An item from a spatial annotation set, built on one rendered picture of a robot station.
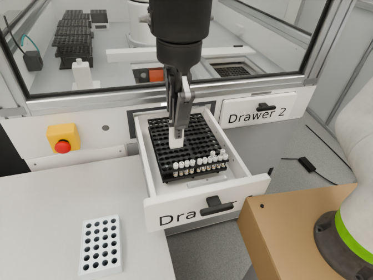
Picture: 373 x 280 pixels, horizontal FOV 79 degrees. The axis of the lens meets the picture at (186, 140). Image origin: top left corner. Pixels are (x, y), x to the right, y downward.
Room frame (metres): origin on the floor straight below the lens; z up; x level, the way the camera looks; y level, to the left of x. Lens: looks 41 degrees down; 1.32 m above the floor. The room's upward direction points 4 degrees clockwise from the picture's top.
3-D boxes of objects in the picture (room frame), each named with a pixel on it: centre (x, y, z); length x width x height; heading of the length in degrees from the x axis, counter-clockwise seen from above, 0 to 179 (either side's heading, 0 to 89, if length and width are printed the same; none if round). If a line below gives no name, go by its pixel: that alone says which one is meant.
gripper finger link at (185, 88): (0.35, 0.01, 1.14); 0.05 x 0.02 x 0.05; 19
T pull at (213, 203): (0.28, -0.07, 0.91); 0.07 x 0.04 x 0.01; 109
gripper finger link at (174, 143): (0.38, 0.02, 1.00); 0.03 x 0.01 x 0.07; 109
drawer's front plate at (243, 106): (0.71, -0.25, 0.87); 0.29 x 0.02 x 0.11; 109
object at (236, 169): (0.50, 0.01, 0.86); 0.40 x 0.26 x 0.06; 19
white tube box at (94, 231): (0.23, 0.18, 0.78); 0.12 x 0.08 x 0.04; 17
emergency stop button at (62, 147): (0.45, 0.34, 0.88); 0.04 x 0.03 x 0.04; 109
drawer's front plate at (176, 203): (0.30, -0.06, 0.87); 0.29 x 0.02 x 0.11; 109
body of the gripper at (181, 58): (0.38, 0.02, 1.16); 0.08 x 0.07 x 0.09; 19
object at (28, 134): (1.07, 0.17, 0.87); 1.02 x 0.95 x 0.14; 109
